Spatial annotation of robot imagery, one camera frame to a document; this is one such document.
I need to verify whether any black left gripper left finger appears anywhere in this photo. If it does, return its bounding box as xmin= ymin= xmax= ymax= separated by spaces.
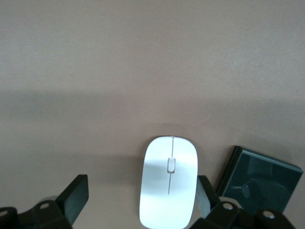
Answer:
xmin=0 ymin=174 xmax=90 ymax=229

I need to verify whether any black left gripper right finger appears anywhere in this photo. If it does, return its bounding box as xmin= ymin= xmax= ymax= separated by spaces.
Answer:
xmin=190 ymin=175 xmax=296 ymax=229

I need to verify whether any small black phone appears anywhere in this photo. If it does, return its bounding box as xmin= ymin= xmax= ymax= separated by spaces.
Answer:
xmin=215 ymin=145 xmax=305 ymax=217

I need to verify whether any brown table cover mat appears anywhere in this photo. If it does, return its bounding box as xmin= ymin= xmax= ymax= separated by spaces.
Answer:
xmin=0 ymin=0 xmax=305 ymax=229

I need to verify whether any white computer mouse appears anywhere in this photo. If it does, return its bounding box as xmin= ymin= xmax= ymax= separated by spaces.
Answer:
xmin=139 ymin=135 xmax=199 ymax=229

